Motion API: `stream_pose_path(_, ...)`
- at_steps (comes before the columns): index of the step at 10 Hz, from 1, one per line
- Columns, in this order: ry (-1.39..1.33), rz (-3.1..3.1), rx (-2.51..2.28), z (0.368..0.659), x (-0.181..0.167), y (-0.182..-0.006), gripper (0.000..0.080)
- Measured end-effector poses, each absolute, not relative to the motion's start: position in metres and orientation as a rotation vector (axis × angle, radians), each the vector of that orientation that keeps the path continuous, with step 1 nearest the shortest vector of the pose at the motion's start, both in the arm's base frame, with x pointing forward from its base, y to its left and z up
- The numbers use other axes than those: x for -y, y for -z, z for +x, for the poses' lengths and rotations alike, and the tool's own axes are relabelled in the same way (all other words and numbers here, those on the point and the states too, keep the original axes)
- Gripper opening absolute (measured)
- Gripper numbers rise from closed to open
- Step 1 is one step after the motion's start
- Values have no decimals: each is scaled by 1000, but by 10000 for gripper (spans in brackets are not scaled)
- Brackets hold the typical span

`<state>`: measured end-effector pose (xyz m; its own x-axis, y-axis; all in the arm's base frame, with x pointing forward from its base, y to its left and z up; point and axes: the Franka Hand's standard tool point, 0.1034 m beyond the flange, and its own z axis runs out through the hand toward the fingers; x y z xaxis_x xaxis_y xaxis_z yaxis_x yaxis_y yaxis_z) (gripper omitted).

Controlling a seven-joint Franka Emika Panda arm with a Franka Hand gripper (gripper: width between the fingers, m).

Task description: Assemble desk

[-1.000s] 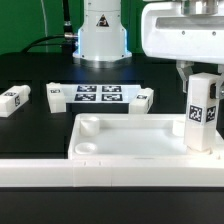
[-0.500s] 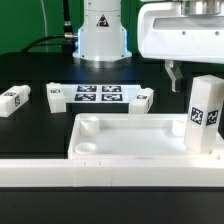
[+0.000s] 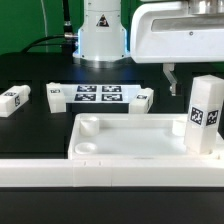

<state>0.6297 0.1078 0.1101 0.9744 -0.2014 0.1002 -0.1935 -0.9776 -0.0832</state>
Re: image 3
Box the white tag mat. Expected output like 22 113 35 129
61 84 141 103

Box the white thin cable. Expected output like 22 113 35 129
40 0 50 54

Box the white front fence bar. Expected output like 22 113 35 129
0 159 224 187

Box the black cable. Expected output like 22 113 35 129
20 0 80 54

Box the white desk top tray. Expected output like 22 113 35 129
68 113 224 160

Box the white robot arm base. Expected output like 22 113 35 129
73 0 130 68

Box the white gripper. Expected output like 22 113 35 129
130 0 224 96

